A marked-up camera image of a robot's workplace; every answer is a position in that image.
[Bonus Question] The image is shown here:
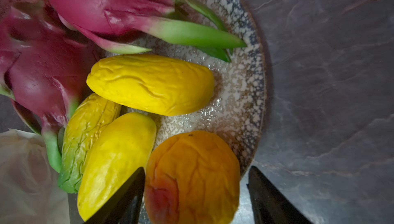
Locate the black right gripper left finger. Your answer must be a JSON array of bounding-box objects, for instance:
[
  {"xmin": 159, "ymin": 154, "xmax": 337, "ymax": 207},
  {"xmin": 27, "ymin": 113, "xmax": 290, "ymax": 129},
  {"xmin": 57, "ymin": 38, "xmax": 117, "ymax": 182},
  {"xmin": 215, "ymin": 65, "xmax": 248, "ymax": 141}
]
[{"xmin": 85, "ymin": 167, "xmax": 145, "ymax": 224}]

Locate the pink dragon fruit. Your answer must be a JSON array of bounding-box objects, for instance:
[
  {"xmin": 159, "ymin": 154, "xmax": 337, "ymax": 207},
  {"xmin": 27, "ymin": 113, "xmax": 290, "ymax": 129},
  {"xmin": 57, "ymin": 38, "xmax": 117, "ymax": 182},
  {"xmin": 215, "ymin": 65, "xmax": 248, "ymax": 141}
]
[
  {"xmin": 1, "ymin": 2, "xmax": 100, "ymax": 172},
  {"xmin": 44, "ymin": 0, "xmax": 246, "ymax": 62}
]

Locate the green mango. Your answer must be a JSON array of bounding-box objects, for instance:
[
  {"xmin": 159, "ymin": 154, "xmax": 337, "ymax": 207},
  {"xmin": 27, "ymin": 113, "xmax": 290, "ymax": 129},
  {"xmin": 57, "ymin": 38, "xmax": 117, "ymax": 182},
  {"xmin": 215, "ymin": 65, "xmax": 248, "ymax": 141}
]
[{"xmin": 58, "ymin": 93, "xmax": 122, "ymax": 194}]

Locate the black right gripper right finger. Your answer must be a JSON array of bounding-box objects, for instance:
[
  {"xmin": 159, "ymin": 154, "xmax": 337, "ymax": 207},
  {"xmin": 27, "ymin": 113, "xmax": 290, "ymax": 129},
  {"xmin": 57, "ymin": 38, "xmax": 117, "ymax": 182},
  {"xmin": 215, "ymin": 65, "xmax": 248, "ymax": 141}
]
[{"xmin": 247, "ymin": 166, "xmax": 312, "ymax": 224}]

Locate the orange yellow fruit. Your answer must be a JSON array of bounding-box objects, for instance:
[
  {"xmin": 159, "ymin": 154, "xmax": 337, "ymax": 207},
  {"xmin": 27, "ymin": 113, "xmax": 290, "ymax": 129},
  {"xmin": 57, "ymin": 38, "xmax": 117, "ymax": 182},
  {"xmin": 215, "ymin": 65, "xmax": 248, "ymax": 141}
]
[{"xmin": 144, "ymin": 131, "xmax": 241, "ymax": 224}]

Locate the fruit print plastic bag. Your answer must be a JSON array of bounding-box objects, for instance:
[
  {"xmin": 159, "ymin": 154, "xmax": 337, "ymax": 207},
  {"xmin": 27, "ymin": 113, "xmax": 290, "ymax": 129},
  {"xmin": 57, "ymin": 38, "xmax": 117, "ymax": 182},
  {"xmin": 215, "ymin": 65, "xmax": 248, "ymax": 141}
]
[{"xmin": 1, "ymin": 129, "xmax": 70, "ymax": 224}]

